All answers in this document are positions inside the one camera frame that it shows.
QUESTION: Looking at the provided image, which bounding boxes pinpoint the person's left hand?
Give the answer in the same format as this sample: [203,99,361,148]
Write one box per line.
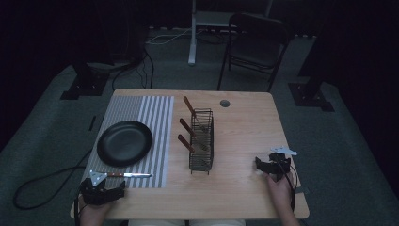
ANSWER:
[77,195,118,226]

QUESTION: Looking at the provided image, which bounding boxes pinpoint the wooden-handled table knife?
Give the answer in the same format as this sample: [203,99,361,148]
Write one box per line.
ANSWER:
[104,171,154,180]

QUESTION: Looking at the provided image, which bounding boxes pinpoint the white floor cable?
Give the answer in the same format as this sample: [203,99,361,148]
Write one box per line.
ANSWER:
[145,27,193,46]

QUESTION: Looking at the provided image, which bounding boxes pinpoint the black cables by stand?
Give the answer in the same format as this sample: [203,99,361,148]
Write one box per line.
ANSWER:
[110,46,155,92]

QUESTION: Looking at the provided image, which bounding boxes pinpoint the black folding chair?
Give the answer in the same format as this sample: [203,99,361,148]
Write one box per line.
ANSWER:
[216,12,292,93]

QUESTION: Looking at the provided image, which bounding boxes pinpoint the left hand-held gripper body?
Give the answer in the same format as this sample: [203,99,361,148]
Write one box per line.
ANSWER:
[79,169,118,207]

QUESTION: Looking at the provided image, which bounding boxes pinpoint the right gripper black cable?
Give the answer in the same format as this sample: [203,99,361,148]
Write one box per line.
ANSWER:
[275,155,299,212]

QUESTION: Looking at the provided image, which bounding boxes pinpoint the white desk frame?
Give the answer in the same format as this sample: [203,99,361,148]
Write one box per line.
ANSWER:
[187,0,275,67]

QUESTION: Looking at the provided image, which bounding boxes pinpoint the black floor cable loop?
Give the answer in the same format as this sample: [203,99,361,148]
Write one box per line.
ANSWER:
[12,148,94,211]

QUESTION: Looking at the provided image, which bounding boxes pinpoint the person's right hand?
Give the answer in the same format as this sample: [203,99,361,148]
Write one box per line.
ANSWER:
[265,170,296,209]

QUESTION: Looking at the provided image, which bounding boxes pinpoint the black stand base plate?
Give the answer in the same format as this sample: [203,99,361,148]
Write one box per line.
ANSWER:
[287,82,336,113]
[59,61,111,101]

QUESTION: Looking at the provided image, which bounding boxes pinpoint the grey striped placemat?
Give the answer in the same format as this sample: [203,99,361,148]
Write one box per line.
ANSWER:
[82,95,175,189]

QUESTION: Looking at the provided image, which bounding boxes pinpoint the black wire cutlery rack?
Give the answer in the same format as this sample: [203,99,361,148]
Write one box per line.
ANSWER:
[188,107,215,176]

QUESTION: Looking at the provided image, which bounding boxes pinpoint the wooden-handled cutlery piece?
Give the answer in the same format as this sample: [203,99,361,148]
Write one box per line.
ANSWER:
[179,118,210,152]
[183,95,209,133]
[177,134,209,168]

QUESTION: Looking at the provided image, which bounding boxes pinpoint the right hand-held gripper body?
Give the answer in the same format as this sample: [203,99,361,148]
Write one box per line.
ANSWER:
[265,145,298,183]

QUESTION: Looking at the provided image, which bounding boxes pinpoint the black round plate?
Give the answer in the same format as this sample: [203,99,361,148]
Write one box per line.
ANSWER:
[96,120,154,169]

